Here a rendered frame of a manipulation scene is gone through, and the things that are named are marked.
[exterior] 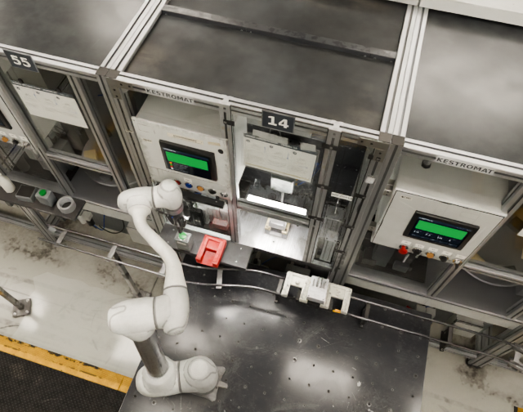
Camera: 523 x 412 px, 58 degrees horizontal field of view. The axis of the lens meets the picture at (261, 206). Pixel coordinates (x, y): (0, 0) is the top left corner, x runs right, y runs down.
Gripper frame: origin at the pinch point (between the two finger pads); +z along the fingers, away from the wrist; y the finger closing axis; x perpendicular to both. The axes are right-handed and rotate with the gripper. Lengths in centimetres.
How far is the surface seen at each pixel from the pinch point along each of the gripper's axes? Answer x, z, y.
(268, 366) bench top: 45, 44, -63
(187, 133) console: -9, -69, -10
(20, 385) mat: 90, 111, 94
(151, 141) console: -9, -58, 9
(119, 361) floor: 57, 112, 38
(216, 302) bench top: 19, 44, -24
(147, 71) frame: -20, -89, 9
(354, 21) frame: -73, -89, -63
